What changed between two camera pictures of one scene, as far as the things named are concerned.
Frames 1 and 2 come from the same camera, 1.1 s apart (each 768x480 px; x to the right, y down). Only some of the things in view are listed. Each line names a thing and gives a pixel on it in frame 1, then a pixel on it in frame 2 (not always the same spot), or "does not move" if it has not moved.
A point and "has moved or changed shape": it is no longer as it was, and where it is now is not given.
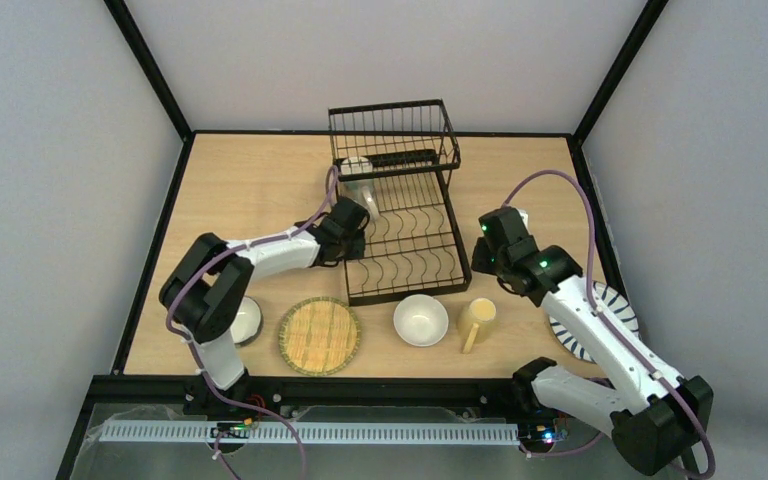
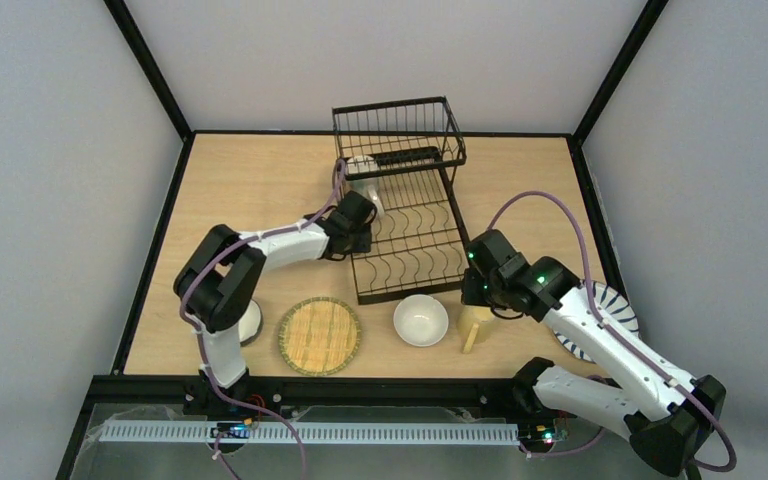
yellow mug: (474, 325) does not move
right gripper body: (483, 257) → (475, 291)
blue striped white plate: (610, 302) does not move
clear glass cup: (360, 190) has moved or changed shape
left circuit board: (232, 429) does not move
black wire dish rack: (412, 241) does not move
